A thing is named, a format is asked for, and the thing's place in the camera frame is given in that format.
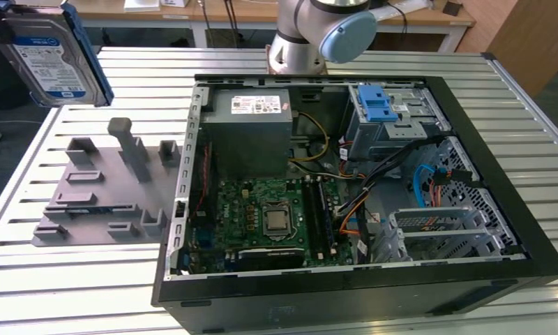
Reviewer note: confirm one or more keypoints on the hard disk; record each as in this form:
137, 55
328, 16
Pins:
46, 59

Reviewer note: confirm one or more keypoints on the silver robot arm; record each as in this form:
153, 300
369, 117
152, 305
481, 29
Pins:
297, 52

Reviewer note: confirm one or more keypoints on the metal disk bay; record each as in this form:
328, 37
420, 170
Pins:
446, 234

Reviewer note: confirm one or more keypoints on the grey power supply unit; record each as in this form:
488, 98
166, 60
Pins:
246, 146

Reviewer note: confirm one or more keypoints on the black CPU socket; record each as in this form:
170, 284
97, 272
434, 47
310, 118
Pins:
276, 204

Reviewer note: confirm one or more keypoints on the green motherboard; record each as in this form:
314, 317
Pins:
237, 209

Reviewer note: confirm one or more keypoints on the silver CPU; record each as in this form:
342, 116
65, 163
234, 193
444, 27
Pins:
276, 221

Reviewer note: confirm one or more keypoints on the RAM stick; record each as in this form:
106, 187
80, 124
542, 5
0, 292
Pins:
328, 216

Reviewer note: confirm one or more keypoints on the black graphics card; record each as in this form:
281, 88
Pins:
269, 258

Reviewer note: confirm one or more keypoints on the blue plastic drive latch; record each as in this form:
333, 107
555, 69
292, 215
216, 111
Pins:
377, 104

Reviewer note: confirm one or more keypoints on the metal optical drive cage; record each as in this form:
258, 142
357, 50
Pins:
400, 134

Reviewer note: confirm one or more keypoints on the black PC case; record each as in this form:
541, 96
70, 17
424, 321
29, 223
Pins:
353, 289

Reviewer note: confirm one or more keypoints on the grey parts rack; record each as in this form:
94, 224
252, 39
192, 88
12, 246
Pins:
97, 216

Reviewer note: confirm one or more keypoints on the wooden desk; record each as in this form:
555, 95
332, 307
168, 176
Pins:
144, 17

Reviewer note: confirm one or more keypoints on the white box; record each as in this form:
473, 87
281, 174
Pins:
173, 3
141, 5

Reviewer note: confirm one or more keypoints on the dark brown block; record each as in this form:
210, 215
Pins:
452, 8

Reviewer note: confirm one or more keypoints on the black office chair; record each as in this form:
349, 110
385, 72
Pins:
0, 87

